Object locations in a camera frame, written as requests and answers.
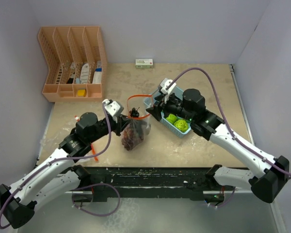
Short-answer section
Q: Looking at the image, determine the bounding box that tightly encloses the blue white box in organizer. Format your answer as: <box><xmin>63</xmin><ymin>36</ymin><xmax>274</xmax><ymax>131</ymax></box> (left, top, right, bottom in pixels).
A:
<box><xmin>92</xmin><ymin>61</ymin><xmax>102</xmax><ymax>84</ymax></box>

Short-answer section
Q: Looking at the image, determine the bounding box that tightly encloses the red grape bunch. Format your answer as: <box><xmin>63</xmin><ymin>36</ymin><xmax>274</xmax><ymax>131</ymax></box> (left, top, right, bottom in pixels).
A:
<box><xmin>121</xmin><ymin>125</ymin><xmax>145</xmax><ymax>151</ymax></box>

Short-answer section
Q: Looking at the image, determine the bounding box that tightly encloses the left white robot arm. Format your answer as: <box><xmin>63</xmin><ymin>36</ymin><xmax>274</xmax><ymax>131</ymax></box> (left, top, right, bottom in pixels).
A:
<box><xmin>0</xmin><ymin>112</ymin><xmax>131</xmax><ymax>230</ymax></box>

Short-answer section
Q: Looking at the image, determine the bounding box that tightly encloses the white tube in organizer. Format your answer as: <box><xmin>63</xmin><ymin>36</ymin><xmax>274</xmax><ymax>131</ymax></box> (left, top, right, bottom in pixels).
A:
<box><xmin>80</xmin><ymin>63</ymin><xmax>90</xmax><ymax>84</ymax></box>

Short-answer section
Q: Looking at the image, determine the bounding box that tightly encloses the orange desk file organizer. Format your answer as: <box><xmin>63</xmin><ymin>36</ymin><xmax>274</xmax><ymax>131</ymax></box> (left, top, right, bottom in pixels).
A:
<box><xmin>38</xmin><ymin>26</ymin><xmax>108</xmax><ymax>102</ymax></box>

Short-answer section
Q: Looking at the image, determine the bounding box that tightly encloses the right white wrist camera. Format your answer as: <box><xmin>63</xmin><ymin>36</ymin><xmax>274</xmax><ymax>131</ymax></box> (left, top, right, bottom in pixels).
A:
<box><xmin>159</xmin><ymin>78</ymin><xmax>177</xmax><ymax>95</ymax></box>

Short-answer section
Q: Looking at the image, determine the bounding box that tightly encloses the yellow block in organizer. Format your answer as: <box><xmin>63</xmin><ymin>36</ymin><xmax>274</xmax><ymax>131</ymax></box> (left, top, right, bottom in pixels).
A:
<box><xmin>77</xmin><ymin>89</ymin><xmax>86</xmax><ymax>97</ymax></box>

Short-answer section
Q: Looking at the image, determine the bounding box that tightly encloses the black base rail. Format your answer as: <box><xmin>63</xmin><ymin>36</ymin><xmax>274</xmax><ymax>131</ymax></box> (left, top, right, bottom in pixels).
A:
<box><xmin>73</xmin><ymin>167</ymin><xmax>233</xmax><ymax>202</ymax></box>

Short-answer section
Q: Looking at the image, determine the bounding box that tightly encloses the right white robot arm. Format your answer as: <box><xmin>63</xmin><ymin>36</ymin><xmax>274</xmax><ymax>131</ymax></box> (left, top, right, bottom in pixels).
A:
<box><xmin>146</xmin><ymin>89</ymin><xmax>290</xmax><ymax>203</ymax></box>

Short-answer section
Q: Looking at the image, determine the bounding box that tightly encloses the green bumpy fruit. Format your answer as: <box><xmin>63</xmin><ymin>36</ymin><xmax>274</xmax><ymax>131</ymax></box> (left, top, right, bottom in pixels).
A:
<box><xmin>174</xmin><ymin>119</ymin><xmax>189</xmax><ymax>133</ymax></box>

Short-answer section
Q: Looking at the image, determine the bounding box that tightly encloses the light blue plastic basket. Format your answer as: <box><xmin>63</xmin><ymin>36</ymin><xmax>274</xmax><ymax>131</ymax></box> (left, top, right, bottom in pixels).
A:
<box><xmin>143</xmin><ymin>86</ymin><xmax>191</xmax><ymax>138</ymax></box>

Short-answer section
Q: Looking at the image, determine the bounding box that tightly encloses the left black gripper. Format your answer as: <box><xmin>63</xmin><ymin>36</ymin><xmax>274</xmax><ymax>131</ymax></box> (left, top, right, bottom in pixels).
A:
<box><xmin>87</xmin><ymin>113</ymin><xmax>132</xmax><ymax>144</ymax></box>

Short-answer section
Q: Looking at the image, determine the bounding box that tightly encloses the small white green box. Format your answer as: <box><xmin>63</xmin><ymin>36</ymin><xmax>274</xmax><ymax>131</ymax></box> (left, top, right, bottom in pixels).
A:
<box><xmin>135</xmin><ymin>58</ymin><xmax>153</xmax><ymax>69</ymax></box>

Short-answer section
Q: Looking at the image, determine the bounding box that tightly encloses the clear orange-zip bag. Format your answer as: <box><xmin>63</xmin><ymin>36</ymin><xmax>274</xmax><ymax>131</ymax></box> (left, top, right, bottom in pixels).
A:
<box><xmin>127</xmin><ymin>94</ymin><xmax>151</xmax><ymax>138</ymax></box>

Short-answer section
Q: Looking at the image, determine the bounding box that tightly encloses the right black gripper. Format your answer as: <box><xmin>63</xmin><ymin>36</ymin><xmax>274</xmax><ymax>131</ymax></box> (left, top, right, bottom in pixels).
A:
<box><xmin>146</xmin><ymin>90</ymin><xmax>195</xmax><ymax>122</ymax></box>

